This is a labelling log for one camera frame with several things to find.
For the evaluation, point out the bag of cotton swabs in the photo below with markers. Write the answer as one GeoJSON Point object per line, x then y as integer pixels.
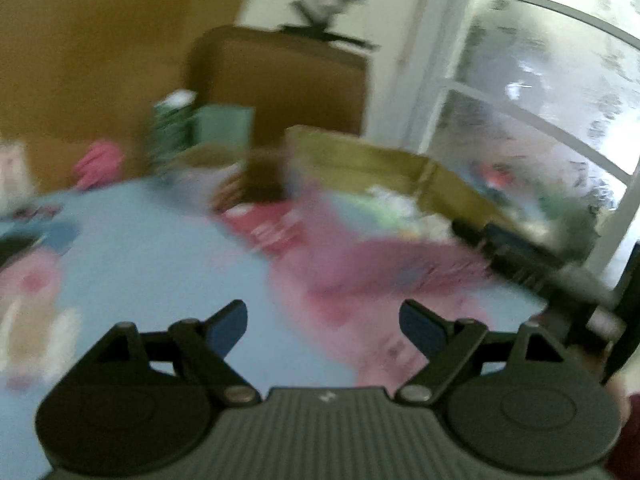
{"type": "Point", "coordinates": [40, 340]}

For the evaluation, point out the green drink carton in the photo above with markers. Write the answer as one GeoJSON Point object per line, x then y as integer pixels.
{"type": "Point", "coordinates": [172, 130]}

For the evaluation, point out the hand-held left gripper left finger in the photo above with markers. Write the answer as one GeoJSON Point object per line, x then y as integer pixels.
{"type": "Point", "coordinates": [230, 327]}

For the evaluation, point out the pink cardboard box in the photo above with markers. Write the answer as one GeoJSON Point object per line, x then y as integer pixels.
{"type": "Point", "coordinates": [380, 260]}

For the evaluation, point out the white window frame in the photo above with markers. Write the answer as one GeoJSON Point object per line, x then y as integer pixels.
{"type": "Point", "coordinates": [425, 60]}

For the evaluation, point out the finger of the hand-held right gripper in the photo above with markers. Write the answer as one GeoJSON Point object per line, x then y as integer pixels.
{"type": "Point", "coordinates": [500, 235]}
{"type": "Point", "coordinates": [520, 270]}

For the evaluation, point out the brown chair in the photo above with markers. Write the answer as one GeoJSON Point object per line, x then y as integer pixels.
{"type": "Point", "coordinates": [280, 85]}

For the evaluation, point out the pink fluffy scrunchie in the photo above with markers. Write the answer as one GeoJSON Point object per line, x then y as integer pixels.
{"type": "Point", "coordinates": [100, 165]}

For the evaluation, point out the pale green card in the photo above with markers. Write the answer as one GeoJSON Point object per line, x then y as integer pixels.
{"type": "Point", "coordinates": [222, 125]}

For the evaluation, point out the blue pig printed tablecloth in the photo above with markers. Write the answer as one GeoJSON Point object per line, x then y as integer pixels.
{"type": "Point", "coordinates": [150, 270]}

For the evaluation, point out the wooden board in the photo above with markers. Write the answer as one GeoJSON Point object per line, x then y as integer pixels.
{"type": "Point", "coordinates": [100, 50]}

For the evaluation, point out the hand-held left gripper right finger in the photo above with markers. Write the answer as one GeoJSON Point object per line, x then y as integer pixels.
{"type": "Point", "coordinates": [417, 327]}

